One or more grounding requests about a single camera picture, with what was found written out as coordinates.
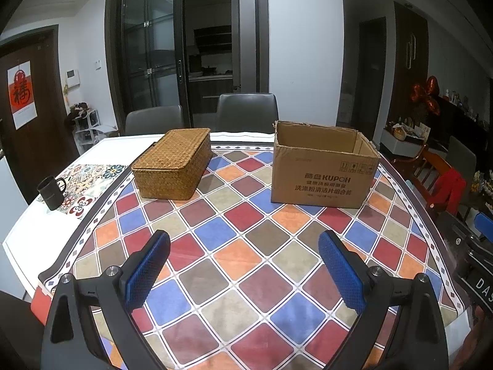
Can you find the dark framed sliding glass door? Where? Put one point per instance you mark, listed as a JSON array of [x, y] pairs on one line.
[[146, 57]]

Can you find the white shoe rack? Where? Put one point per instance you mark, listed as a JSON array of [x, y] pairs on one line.
[[83, 123]]

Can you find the floral patterned placemat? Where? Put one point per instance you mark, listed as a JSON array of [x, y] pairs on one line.
[[92, 185]]

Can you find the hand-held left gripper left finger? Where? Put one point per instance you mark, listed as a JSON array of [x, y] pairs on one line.
[[148, 269]]

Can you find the red foil balloon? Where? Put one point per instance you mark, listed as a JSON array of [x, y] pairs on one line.
[[421, 94]]

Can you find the white wall intercom panel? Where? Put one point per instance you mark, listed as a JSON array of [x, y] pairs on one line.
[[72, 78]]

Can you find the dark wooden door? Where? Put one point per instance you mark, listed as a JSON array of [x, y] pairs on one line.
[[42, 142]]

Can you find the silver refrigerator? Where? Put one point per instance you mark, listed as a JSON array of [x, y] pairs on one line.
[[242, 38]]

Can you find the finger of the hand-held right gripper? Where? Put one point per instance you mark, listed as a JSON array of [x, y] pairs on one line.
[[485, 224], [456, 231]]

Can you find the red garment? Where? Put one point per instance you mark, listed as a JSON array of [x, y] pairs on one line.
[[448, 187]]

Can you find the grey dining chair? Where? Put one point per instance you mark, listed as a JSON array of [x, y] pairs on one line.
[[246, 111], [462, 158], [154, 121]]

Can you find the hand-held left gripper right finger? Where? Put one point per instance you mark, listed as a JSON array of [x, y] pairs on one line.
[[342, 273]]

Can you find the white low cabinet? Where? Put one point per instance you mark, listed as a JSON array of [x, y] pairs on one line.
[[404, 144]]

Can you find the brown cardboard box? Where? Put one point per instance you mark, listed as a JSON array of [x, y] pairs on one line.
[[316, 177]]

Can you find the woven wicker basket with lid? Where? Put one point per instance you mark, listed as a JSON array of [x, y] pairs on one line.
[[169, 162]]

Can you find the red and white door poster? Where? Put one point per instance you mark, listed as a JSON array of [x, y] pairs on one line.
[[22, 96]]

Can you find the dark sideboard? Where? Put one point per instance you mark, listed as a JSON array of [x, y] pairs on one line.
[[462, 123]]

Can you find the small woven basket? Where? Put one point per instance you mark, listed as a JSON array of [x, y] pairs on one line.
[[399, 132]]

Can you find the black mug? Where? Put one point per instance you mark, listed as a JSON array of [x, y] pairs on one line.
[[50, 194]]

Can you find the brown wooden chair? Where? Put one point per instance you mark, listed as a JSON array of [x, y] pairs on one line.
[[421, 169]]

